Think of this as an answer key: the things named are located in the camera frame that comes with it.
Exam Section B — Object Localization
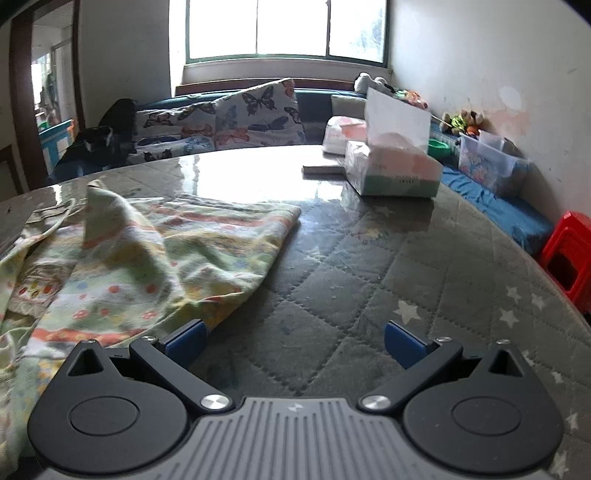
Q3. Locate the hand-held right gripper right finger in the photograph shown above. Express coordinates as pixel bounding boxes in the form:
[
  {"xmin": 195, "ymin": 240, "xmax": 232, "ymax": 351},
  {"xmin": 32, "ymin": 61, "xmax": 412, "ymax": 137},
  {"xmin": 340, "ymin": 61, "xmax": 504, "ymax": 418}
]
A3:
[{"xmin": 360, "ymin": 319, "xmax": 532, "ymax": 414}]

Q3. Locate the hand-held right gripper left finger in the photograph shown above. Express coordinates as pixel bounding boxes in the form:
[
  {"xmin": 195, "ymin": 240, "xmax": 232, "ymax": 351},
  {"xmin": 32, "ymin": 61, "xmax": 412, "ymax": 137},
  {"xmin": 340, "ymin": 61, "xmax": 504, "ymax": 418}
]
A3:
[{"xmin": 62, "ymin": 318, "xmax": 232, "ymax": 414}]

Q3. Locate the pastel patterned children's garment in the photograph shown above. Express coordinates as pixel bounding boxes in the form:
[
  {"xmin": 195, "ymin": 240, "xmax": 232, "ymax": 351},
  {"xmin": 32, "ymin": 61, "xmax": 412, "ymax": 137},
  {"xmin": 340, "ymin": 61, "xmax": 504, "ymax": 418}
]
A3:
[{"xmin": 0, "ymin": 179, "xmax": 303, "ymax": 462}]

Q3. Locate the blue bench cushion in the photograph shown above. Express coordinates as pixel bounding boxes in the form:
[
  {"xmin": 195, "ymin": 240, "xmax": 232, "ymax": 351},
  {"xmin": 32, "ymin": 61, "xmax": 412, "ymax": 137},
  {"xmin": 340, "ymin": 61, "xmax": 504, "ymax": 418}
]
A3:
[{"xmin": 48, "ymin": 88, "xmax": 555, "ymax": 257}]

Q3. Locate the pastel tissue box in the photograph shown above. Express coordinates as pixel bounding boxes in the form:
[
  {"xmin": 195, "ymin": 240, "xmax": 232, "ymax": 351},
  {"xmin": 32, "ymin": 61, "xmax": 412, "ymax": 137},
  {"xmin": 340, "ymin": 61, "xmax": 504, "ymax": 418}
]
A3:
[{"xmin": 344, "ymin": 138, "xmax": 444, "ymax": 198}]

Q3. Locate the dark remote on table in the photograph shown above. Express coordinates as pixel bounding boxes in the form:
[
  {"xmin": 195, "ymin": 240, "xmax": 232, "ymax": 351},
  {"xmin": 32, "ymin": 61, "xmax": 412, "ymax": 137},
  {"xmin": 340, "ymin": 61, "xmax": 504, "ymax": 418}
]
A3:
[{"xmin": 302, "ymin": 161, "xmax": 347, "ymax": 178}]

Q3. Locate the clear plastic storage box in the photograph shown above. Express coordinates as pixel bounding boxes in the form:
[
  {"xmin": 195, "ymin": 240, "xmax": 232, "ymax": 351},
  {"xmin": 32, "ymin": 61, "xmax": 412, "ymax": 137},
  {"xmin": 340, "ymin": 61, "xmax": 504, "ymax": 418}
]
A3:
[{"xmin": 457, "ymin": 130, "xmax": 532, "ymax": 197}]

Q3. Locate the red plastic stool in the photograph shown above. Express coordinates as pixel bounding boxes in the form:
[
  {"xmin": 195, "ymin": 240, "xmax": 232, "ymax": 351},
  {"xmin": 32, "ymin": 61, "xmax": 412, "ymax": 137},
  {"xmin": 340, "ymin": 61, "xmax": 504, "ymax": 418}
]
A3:
[{"xmin": 540, "ymin": 211, "xmax": 591, "ymax": 315}]

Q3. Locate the green bowl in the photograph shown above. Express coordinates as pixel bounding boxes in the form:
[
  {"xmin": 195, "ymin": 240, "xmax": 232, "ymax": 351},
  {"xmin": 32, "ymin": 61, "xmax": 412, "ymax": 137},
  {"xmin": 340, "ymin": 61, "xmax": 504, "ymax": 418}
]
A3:
[{"xmin": 427, "ymin": 138, "xmax": 453, "ymax": 160}]

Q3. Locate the small butterfly print pillow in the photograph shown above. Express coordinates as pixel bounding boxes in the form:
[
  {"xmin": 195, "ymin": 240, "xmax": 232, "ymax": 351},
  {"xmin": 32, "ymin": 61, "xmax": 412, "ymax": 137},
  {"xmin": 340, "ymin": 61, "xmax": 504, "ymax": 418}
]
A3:
[{"xmin": 127, "ymin": 102, "xmax": 218, "ymax": 164}]

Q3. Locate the pink and white plastic pack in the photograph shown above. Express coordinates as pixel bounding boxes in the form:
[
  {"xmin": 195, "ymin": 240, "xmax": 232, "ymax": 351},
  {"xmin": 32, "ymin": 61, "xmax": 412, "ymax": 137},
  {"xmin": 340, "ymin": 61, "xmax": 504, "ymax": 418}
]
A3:
[{"xmin": 322, "ymin": 116, "xmax": 368, "ymax": 155}]

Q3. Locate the pile of small plush toys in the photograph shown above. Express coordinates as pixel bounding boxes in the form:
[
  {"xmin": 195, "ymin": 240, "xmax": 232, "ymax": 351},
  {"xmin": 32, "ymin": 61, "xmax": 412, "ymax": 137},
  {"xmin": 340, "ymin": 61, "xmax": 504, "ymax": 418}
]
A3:
[{"xmin": 441, "ymin": 110, "xmax": 485, "ymax": 137}]

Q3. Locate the black bag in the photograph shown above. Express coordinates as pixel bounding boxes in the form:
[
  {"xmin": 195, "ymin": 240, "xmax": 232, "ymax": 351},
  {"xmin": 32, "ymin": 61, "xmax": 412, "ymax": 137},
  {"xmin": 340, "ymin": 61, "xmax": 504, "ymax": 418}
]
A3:
[{"xmin": 60, "ymin": 98, "xmax": 137, "ymax": 171}]

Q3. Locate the blue and white crate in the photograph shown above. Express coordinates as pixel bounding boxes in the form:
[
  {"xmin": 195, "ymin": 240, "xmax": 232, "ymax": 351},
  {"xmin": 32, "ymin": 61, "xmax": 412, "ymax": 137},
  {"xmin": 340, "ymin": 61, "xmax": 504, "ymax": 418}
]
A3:
[{"xmin": 37, "ymin": 119, "xmax": 77, "ymax": 178}]

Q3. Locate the large butterfly print pillow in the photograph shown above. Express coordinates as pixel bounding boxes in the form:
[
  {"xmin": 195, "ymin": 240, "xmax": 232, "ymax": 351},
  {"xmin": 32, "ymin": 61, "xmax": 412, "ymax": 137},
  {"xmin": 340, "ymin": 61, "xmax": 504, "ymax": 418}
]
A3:
[{"xmin": 213, "ymin": 78, "xmax": 305, "ymax": 151}]

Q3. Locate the grey pillow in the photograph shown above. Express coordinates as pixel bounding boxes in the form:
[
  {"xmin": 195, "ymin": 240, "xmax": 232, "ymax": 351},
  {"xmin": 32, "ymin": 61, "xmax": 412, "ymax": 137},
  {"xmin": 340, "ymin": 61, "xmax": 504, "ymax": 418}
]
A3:
[{"xmin": 331, "ymin": 93, "xmax": 368, "ymax": 118}]

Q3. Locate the colourful soft toy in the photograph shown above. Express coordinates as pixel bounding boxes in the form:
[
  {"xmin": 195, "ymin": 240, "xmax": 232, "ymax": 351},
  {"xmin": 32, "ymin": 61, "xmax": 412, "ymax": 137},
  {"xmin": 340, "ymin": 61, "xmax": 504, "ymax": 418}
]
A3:
[{"xmin": 392, "ymin": 88, "xmax": 428, "ymax": 110}]

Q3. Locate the grey plush toy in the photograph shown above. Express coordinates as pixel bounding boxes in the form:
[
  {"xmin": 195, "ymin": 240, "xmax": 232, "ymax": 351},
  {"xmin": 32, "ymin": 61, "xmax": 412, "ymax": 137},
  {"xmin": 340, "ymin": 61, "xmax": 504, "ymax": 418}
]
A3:
[{"xmin": 355, "ymin": 73, "xmax": 393, "ymax": 93}]

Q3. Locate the green framed window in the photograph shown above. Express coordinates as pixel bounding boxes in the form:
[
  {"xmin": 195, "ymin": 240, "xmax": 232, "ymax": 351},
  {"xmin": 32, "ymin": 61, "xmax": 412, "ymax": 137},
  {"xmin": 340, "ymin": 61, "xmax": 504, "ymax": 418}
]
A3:
[{"xmin": 185, "ymin": 0, "xmax": 389, "ymax": 65}]

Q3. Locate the brown wooden door frame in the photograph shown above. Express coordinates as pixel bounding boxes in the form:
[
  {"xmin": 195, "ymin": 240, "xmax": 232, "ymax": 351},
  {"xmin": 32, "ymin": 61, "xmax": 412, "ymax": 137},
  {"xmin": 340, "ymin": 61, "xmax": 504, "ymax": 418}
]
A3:
[{"xmin": 9, "ymin": 0, "xmax": 86, "ymax": 195}]

